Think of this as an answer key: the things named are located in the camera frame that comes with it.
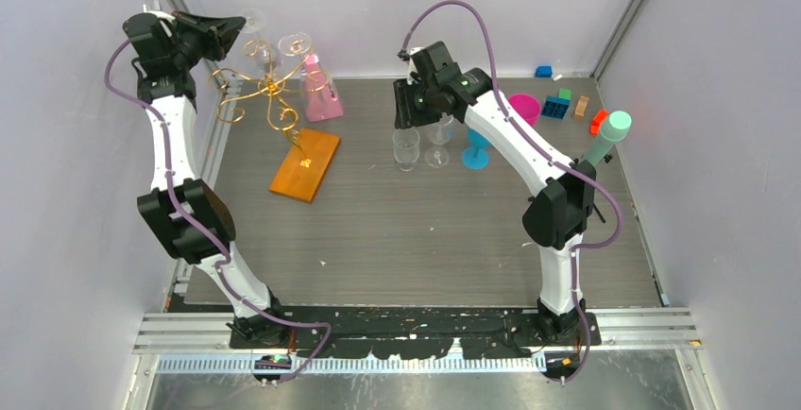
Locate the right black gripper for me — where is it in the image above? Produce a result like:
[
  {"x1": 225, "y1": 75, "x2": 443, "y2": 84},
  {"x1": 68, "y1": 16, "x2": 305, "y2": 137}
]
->
[{"x1": 392, "y1": 77, "x2": 441, "y2": 130}]

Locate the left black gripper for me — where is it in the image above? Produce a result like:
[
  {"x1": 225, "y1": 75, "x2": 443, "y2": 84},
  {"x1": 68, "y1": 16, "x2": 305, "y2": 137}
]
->
[{"x1": 170, "y1": 11, "x2": 247, "y2": 71}]

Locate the clear wine glass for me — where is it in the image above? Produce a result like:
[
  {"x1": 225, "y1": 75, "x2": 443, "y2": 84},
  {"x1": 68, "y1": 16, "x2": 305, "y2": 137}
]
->
[
  {"x1": 424, "y1": 115, "x2": 454, "y2": 168},
  {"x1": 278, "y1": 32, "x2": 314, "y2": 103},
  {"x1": 240, "y1": 8, "x2": 281, "y2": 75},
  {"x1": 392, "y1": 128, "x2": 420, "y2": 172}
]

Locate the clear wine glass top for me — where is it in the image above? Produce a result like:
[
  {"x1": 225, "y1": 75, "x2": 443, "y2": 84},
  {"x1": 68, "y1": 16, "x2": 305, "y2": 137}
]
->
[{"x1": 278, "y1": 32, "x2": 314, "y2": 103}]

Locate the blue wine glass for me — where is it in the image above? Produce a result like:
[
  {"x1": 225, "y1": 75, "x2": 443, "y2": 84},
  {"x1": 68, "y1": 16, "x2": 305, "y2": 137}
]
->
[{"x1": 461, "y1": 128, "x2": 490, "y2": 170}]

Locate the pink wine glass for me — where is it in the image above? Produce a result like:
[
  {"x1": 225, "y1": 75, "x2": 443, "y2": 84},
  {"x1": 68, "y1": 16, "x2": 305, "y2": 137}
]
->
[{"x1": 508, "y1": 94, "x2": 541, "y2": 126}]

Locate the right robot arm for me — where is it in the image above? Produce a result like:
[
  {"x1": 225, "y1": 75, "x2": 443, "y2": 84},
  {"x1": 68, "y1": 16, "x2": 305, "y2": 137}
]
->
[{"x1": 393, "y1": 42, "x2": 596, "y2": 345}]

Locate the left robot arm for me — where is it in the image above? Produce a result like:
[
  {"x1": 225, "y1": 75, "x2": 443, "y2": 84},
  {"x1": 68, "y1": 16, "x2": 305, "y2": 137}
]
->
[{"x1": 122, "y1": 10, "x2": 291, "y2": 348}]

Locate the orange wooden rack base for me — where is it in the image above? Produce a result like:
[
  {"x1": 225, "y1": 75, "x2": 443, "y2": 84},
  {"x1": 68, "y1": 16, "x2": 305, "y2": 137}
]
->
[{"x1": 269, "y1": 128, "x2": 341, "y2": 204}]

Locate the blue toy block far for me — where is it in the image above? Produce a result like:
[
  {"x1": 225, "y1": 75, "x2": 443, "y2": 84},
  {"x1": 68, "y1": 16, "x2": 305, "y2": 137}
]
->
[{"x1": 535, "y1": 65, "x2": 554, "y2": 78}]

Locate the blue studded toy block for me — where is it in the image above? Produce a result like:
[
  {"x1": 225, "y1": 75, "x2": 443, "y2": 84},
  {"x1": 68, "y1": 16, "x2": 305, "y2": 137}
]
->
[{"x1": 540, "y1": 95, "x2": 571, "y2": 120}]

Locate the tan wooden block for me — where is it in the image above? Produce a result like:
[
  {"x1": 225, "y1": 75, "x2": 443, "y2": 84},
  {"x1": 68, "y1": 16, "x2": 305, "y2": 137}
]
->
[{"x1": 572, "y1": 95, "x2": 589, "y2": 120}]

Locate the small black tripod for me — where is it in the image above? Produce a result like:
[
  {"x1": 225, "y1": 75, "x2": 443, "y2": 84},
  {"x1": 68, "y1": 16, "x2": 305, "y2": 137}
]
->
[{"x1": 587, "y1": 155, "x2": 615, "y2": 225}]

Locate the red toy piece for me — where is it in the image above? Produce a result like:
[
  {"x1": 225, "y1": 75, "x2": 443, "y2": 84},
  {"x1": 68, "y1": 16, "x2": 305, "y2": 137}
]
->
[{"x1": 588, "y1": 109, "x2": 609, "y2": 137}]

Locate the mint green cylinder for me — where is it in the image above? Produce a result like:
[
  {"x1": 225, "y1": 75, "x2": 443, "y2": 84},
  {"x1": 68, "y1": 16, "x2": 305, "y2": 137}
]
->
[{"x1": 580, "y1": 111, "x2": 633, "y2": 166}]

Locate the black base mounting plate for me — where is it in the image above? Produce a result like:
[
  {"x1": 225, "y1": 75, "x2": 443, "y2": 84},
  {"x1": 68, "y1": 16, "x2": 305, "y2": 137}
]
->
[{"x1": 228, "y1": 306, "x2": 601, "y2": 360}]

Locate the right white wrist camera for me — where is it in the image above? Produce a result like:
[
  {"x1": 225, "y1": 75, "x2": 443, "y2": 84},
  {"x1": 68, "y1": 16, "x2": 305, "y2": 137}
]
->
[{"x1": 397, "y1": 47, "x2": 423, "y2": 85}]

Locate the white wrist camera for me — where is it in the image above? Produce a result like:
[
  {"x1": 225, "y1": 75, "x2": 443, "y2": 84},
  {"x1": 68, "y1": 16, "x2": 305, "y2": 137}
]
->
[
  {"x1": 397, "y1": 47, "x2": 423, "y2": 85},
  {"x1": 143, "y1": 0, "x2": 175, "y2": 24}
]

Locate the gold wire glass rack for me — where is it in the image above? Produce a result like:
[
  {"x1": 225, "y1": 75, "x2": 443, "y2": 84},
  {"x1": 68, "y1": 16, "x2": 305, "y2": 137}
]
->
[{"x1": 208, "y1": 65, "x2": 299, "y2": 145}]

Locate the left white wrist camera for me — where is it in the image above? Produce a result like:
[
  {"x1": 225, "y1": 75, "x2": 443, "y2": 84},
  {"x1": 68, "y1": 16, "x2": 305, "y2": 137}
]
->
[{"x1": 143, "y1": 0, "x2": 175, "y2": 24}]

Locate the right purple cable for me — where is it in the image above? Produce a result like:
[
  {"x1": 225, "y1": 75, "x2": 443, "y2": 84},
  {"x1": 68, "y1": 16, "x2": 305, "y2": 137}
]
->
[{"x1": 400, "y1": 0, "x2": 625, "y2": 385}]

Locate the purple cable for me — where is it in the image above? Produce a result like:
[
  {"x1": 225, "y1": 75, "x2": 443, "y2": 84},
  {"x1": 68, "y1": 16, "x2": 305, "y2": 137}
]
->
[
  {"x1": 400, "y1": 0, "x2": 625, "y2": 385},
  {"x1": 103, "y1": 38, "x2": 332, "y2": 385}
]

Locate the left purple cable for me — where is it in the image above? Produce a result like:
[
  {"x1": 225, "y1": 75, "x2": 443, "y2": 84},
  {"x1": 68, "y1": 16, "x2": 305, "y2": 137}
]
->
[{"x1": 103, "y1": 38, "x2": 332, "y2": 385}]

